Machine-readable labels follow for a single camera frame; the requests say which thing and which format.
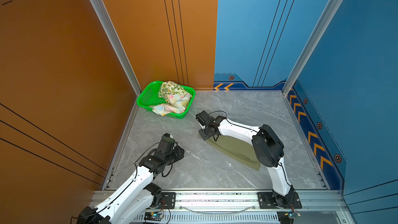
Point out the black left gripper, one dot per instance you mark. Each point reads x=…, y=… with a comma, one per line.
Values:
x=180, y=154

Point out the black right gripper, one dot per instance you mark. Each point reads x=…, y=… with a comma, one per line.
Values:
x=204, y=137

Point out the pastel floral skirt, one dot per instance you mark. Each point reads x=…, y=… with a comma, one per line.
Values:
x=175, y=104

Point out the olive green skirt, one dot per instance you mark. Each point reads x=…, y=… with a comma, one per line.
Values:
x=237, y=150

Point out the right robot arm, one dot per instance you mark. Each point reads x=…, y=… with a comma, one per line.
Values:
x=269, y=150

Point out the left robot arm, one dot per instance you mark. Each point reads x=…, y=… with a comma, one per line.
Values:
x=138, y=192

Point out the lemon print skirt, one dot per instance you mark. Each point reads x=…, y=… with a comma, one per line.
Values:
x=170, y=88

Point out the green plastic basket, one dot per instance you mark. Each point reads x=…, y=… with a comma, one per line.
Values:
x=150, y=97

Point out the left circuit board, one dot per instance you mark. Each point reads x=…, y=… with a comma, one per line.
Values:
x=153, y=217

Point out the circuit board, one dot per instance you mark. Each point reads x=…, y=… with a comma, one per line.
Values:
x=153, y=217
x=288, y=217

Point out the right circuit board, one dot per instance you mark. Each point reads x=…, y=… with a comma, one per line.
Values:
x=288, y=217

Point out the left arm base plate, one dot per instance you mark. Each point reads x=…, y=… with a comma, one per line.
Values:
x=164, y=199

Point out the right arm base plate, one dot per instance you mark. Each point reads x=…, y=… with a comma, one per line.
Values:
x=267, y=201

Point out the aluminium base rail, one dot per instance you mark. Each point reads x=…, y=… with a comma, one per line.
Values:
x=234, y=206

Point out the aluminium corner post left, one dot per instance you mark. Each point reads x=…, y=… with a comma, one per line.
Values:
x=108, y=26

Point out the aluminium corner post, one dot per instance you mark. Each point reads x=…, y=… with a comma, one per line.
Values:
x=108, y=26
x=323, y=22

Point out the aluminium corner post right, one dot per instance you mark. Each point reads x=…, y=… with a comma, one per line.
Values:
x=323, y=22

